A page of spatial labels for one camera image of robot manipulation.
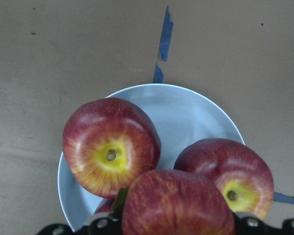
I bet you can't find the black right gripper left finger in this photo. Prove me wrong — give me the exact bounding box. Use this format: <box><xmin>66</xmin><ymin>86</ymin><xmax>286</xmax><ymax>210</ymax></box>
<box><xmin>37</xmin><ymin>188</ymin><xmax>128</xmax><ymax>235</ymax></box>

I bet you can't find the red apple on plate back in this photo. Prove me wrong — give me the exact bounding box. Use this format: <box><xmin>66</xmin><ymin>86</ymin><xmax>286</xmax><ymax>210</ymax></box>
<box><xmin>94</xmin><ymin>198</ymin><xmax>114</xmax><ymax>213</ymax></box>

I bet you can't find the striped red yellow apple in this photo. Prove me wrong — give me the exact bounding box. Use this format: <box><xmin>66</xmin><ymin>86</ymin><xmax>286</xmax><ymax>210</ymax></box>
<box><xmin>121</xmin><ymin>170</ymin><xmax>236</xmax><ymax>235</ymax></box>

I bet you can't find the light blue plate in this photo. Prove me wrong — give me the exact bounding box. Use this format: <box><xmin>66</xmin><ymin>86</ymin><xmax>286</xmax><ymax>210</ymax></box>
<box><xmin>57</xmin><ymin>83</ymin><xmax>244</xmax><ymax>232</ymax></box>

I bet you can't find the red apple on plate front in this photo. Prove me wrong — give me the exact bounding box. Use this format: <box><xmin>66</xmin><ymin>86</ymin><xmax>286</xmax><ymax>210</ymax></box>
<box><xmin>174</xmin><ymin>138</ymin><xmax>274</xmax><ymax>220</ymax></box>

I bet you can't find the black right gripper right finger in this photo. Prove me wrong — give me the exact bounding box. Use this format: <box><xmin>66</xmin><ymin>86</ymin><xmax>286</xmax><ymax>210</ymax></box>
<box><xmin>233</xmin><ymin>212</ymin><xmax>294</xmax><ymax>235</ymax></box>

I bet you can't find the red apple on plate left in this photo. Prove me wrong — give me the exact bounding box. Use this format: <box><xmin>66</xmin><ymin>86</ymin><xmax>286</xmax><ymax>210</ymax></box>
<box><xmin>62</xmin><ymin>97</ymin><xmax>161</xmax><ymax>198</ymax></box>

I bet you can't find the red apple on plate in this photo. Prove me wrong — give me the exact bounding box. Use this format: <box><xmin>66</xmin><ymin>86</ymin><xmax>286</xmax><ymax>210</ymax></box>
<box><xmin>94</xmin><ymin>198</ymin><xmax>114</xmax><ymax>213</ymax></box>
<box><xmin>62</xmin><ymin>97</ymin><xmax>161</xmax><ymax>198</ymax></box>
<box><xmin>174</xmin><ymin>138</ymin><xmax>274</xmax><ymax>220</ymax></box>

